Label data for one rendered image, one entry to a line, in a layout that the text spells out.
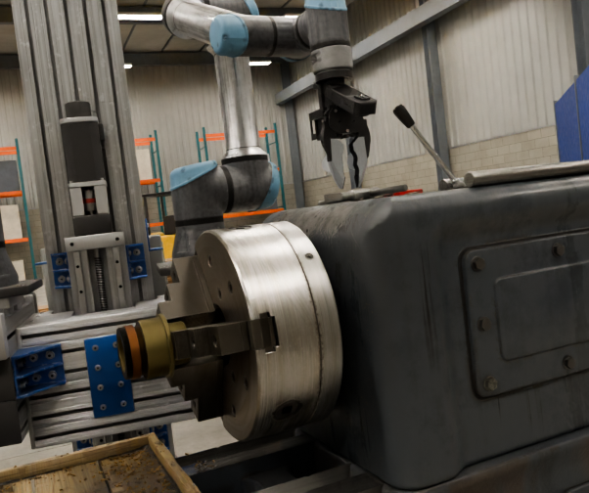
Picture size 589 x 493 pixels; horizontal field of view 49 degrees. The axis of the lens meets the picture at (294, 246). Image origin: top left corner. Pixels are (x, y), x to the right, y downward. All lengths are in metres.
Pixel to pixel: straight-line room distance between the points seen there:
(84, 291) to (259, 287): 0.82
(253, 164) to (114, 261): 0.41
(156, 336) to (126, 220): 0.80
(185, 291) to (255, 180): 0.63
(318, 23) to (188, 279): 0.53
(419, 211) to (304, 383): 0.27
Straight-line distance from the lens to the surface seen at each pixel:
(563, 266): 1.04
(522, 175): 1.00
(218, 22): 1.25
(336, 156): 1.18
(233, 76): 1.62
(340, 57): 1.21
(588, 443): 1.11
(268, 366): 0.84
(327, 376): 0.89
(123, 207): 1.69
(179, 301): 0.98
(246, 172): 1.56
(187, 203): 1.51
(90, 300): 1.63
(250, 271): 0.85
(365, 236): 0.85
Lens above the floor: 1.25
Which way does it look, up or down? 3 degrees down
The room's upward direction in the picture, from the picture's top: 7 degrees counter-clockwise
